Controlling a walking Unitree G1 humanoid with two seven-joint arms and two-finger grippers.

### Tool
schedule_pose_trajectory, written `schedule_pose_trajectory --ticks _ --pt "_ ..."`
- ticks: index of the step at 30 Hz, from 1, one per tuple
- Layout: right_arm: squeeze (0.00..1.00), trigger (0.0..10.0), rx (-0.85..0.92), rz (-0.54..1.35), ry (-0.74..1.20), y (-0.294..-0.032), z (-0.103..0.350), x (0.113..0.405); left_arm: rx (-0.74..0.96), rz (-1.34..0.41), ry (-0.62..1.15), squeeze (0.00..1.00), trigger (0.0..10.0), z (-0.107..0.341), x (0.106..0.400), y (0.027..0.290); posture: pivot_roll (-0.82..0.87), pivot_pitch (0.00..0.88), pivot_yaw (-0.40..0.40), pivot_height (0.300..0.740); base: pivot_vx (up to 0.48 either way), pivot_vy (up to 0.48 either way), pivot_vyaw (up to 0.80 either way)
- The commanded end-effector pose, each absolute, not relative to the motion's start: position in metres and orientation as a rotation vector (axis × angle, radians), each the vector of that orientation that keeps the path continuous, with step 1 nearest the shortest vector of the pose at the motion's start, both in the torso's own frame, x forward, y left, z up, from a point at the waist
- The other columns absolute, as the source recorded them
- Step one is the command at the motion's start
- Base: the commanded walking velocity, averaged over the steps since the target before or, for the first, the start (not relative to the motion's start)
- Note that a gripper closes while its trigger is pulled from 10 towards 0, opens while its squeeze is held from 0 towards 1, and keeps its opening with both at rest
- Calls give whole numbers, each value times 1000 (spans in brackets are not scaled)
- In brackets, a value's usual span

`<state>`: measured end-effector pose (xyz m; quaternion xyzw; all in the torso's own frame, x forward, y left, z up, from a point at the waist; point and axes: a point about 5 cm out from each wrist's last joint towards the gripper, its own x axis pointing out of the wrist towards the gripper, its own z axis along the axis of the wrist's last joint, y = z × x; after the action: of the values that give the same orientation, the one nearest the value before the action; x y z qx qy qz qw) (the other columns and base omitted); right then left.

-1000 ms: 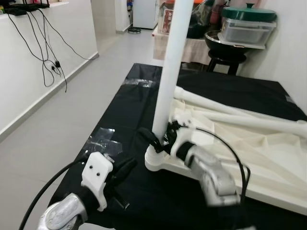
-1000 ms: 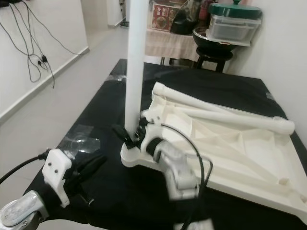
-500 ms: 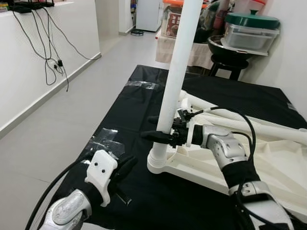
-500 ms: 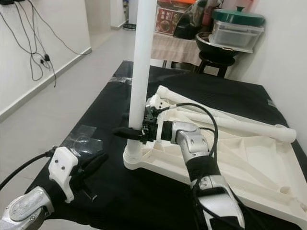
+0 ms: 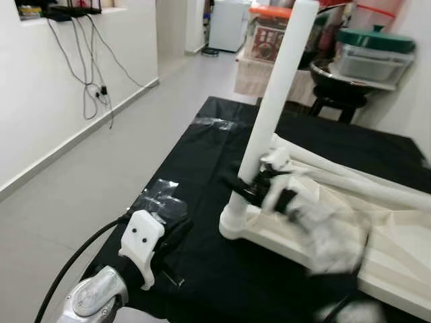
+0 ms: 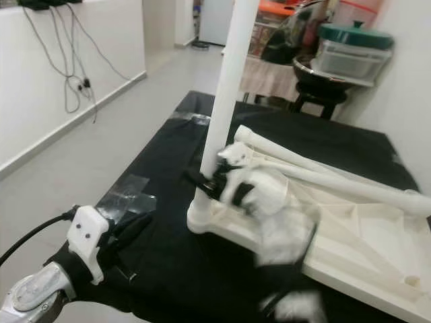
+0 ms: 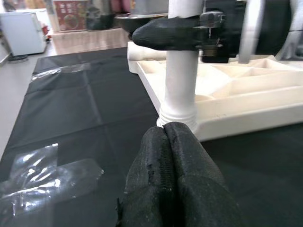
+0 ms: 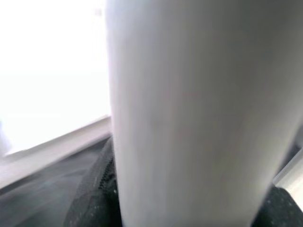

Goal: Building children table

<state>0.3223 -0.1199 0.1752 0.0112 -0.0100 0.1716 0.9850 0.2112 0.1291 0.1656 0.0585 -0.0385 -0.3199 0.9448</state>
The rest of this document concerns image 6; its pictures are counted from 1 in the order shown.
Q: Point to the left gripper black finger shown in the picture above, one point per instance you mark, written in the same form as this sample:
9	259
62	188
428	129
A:
126	241
130	224

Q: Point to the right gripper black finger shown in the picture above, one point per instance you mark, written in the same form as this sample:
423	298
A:
202	183

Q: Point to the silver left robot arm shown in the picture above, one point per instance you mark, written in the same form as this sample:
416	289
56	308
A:
34	296

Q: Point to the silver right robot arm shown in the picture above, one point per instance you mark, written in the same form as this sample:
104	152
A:
283	235

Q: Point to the clear tape patch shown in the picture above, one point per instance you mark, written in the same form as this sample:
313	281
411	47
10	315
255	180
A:
128	192
188	117

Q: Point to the black tablecloth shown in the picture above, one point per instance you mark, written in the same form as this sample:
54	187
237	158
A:
161	155

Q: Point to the black stool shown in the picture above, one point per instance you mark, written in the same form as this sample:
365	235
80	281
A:
316	97

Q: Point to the small black floor object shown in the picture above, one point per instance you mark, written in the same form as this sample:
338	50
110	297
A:
199	44

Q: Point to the printed box with orange lid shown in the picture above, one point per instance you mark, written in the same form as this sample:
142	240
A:
273	37

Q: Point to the white appliance cabinet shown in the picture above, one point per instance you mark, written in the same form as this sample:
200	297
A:
215	23

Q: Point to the black bag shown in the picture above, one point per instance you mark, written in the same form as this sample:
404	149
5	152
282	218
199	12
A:
296	37

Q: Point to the clear container with green lid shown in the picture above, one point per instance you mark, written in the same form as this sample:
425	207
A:
350	60

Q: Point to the clear jar with red band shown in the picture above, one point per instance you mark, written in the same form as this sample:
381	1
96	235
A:
357	17

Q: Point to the black power strip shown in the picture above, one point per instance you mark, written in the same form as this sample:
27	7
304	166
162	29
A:
47	4

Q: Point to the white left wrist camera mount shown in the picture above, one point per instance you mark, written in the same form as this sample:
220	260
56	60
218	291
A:
87	232

